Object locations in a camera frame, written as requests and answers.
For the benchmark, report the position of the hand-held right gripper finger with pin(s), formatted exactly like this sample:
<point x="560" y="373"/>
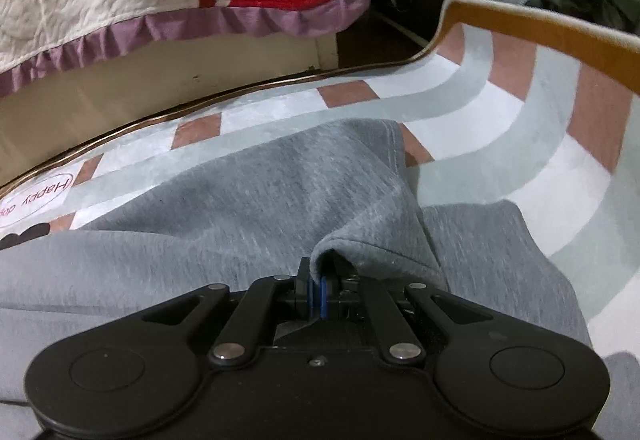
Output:
<point x="314" y="297"/>
<point x="325" y="297"/>

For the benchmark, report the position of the grey t-shirt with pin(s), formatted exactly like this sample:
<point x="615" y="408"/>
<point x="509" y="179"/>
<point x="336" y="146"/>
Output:
<point x="250" y="210"/>

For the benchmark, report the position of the checked pink and white rug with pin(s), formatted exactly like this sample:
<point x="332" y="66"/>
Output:
<point x="500" y="129"/>

